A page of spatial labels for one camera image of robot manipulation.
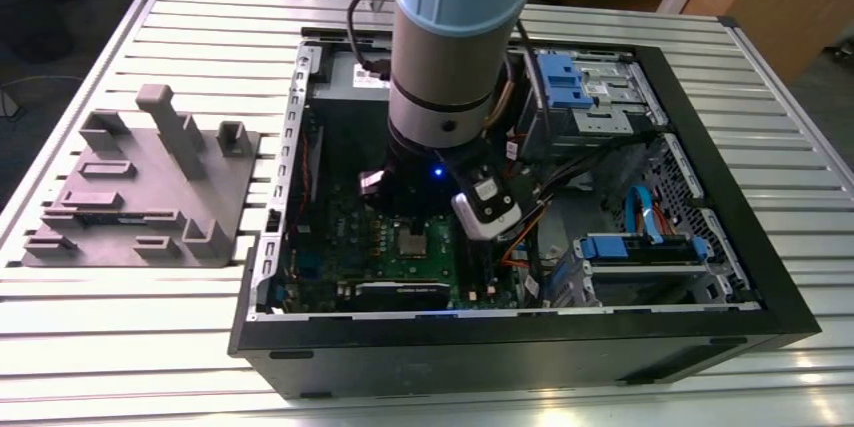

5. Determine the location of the black PC case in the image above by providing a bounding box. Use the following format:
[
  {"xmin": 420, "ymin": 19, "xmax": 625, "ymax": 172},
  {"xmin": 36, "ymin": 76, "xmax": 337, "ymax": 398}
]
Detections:
[{"xmin": 225, "ymin": 25, "xmax": 823, "ymax": 401}]

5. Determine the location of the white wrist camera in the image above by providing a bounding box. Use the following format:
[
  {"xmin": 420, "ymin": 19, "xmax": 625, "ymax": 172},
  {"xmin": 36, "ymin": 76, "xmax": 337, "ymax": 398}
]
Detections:
[{"xmin": 449, "ymin": 175, "xmax": 523, "ymax": 242}]

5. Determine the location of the grey power supply unit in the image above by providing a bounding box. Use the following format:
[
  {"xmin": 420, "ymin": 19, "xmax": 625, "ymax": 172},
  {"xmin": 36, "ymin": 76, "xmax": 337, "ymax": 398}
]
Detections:
[{"xmin": 307, "ymin": 50, "xmax": 396, "ymax": 183}]

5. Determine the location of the red wire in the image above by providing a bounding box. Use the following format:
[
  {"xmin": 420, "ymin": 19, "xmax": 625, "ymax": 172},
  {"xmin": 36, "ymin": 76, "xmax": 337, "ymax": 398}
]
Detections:
[{"xmin": 652, "ymin": 202, "xmax": 679, "ymax": 241}]

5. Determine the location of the blue plastic drive latch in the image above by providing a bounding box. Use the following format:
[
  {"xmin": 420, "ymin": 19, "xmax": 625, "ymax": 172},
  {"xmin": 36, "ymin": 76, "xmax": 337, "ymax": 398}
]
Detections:
[{"xmin": 536, "ymin": 51, "xmax": 596, "ymax": 110}]

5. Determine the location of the metal drive cage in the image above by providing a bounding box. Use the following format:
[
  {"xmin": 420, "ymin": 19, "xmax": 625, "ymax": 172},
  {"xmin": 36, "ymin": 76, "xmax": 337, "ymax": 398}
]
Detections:
[{"xmin": 517, "ymin": 49, "xmax": 670, "ymax": 164}]

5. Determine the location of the green motherboard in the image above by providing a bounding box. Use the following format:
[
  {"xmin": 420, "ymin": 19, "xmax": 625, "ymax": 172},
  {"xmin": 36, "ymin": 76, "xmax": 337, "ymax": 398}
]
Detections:
[{"xmin": 285, "ymin": 169, "xmax": 535, "ymax": 312}]

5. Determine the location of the black graphics card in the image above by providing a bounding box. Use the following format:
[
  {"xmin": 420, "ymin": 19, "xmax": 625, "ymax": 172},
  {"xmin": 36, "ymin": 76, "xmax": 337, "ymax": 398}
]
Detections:
[{"xmin": 335, "ymin": 280, "xmax": 451, "ymax": 312}]

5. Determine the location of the wooden cabinet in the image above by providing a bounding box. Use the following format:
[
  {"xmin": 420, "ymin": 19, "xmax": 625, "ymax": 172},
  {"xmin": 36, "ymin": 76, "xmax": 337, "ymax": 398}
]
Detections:
[{"xmin": 723, "ymin": 0, "xmax": 854, "ymax": 84}]

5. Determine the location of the orange wire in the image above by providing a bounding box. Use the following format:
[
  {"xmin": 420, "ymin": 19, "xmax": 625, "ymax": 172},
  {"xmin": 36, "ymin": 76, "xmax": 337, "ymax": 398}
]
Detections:
[{"xmin": 497, "ymin": 239, "xmax": 536, "ymax": 269}]

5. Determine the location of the black chair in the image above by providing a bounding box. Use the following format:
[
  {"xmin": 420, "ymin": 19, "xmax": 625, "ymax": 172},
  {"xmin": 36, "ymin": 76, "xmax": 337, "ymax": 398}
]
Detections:
[{"xmin": 0, "ymin": 0, "xmax": 88, "ymax": 64}]

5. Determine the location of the silver CPU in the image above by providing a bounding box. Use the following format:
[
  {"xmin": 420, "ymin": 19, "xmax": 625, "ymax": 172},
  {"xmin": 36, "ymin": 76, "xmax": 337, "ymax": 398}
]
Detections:
[{"xmin": 397, "ymin": 226, "xmax": 429, "ymax": 256}]

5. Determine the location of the blue drive rail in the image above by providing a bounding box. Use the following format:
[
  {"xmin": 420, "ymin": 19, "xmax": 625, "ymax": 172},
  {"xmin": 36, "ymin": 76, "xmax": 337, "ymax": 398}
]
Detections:
[{"xmin": 544, "ymin": 261, "xmax": 576, "ymax": 308}]

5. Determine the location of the black cable bundle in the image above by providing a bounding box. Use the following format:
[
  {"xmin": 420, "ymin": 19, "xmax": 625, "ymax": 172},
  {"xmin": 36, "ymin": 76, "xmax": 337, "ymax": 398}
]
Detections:
[{"xmin": 525, "ymin": 131, "xmax": 659, "ymax": 208}]

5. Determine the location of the black camera cable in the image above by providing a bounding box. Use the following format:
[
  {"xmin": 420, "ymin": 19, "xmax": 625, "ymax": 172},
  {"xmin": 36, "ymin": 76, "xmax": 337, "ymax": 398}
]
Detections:
[{"xmin": 344, "ymin": 0, "xmax": 396, "ymax": 82}]

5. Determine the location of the black RAM slot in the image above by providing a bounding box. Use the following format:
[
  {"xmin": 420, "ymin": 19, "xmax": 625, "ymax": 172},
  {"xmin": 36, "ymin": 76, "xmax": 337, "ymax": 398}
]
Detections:
[{"xmin": 456, "ymin": 239, "xmax": 477, "ymax": 299}]

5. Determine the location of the RAM stick with white label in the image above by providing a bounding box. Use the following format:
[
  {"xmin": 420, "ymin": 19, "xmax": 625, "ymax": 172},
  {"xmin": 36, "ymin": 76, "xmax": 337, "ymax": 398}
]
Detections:
[{"xmin": 72, "ymin": 215, "xmax": 152, "ymax": 228}]

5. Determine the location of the hard disk in blue carrier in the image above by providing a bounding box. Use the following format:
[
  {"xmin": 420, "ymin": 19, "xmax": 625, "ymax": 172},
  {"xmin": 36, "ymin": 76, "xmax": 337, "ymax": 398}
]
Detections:
[{"xmin": 573, "ymin": 232, "xmax": 710, "ymax": 266}]

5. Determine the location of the grey parts rack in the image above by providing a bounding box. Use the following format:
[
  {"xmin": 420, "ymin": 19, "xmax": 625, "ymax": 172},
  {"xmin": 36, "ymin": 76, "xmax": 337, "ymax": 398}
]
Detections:
[{"xmin": 18, "ymin": 84, "xmax": 263, "ymax": 269}]

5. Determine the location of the metal disk bay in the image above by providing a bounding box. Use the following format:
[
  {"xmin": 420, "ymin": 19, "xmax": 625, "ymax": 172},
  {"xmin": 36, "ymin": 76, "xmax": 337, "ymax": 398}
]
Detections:
[{"xmin": 543, "ymin": 259, "xmax": 739, "ymax": 309}]

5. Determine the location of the blue wire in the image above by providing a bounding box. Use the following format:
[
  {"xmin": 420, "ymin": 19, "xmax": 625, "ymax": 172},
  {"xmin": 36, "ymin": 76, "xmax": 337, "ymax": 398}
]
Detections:
[{"xmin": 624, "ymin": 184, "xmax": 670, "ymax": 244}]

